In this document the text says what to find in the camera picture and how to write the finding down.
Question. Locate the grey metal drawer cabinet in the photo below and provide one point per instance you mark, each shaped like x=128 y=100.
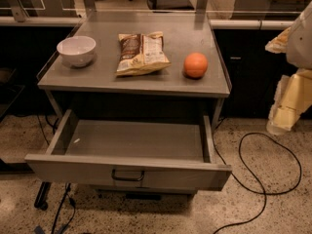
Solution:
x=140 y=116

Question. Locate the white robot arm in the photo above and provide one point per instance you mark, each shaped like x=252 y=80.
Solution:
x=299 y=48

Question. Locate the grey top drawer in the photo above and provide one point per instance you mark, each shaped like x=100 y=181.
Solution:
x=171 y=155

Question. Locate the orange fruit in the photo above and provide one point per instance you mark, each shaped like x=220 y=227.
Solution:
x=195 y=65

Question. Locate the brown chip bag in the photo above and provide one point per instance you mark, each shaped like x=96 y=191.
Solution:
x=141 y=54

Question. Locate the black table leg with caster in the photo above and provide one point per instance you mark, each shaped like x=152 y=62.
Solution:
x=41 y=198

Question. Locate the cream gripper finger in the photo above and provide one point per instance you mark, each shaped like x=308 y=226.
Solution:
x=279 y=44
x=293 y=97

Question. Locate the white ceramic bowl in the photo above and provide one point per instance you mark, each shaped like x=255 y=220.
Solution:
x=77 y=51

